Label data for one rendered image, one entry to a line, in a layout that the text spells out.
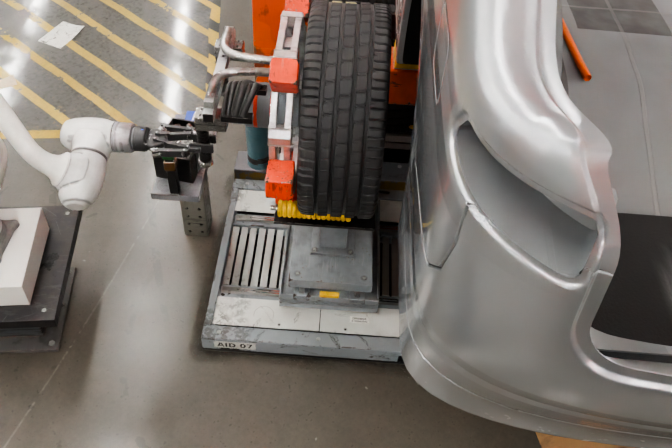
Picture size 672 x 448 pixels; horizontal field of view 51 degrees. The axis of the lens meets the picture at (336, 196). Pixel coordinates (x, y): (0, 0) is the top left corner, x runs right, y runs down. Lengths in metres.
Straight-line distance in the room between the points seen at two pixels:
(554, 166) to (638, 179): 1.06
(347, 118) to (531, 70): 0.86
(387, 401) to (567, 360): 1.33
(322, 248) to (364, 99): 0.87
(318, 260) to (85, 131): 0.95
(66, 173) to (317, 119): 0.71
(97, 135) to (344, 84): 0.74
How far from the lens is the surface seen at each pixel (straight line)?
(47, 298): 2.53
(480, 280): 1.24
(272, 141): 1.95
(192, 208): 2.85
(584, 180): 1.06
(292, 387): 2.57
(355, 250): 2.63
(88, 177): 2.09
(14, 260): 2.52
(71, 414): 2.63
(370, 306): 2.60
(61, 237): 2.68
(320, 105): 1.89
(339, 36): 1.97
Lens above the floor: 2.27
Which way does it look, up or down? 47 degrees down
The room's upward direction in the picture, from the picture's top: 4 degrees clockwise
